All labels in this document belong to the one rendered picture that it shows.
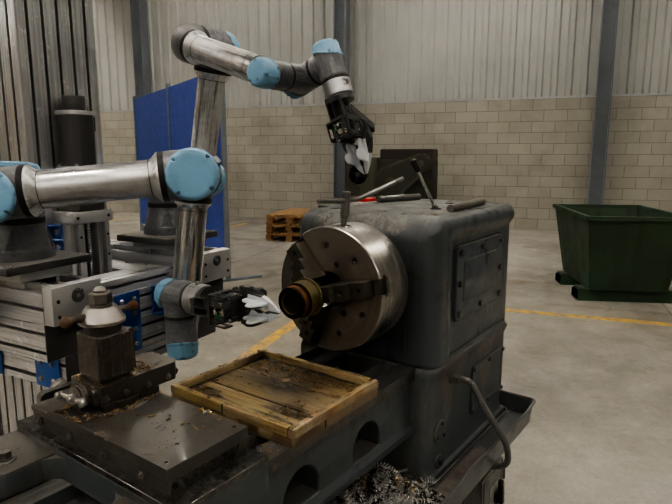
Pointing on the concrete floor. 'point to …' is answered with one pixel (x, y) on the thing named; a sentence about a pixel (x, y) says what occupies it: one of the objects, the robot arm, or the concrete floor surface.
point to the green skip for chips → (615, 252)
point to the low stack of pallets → (289, 224)
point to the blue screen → (147, 143)
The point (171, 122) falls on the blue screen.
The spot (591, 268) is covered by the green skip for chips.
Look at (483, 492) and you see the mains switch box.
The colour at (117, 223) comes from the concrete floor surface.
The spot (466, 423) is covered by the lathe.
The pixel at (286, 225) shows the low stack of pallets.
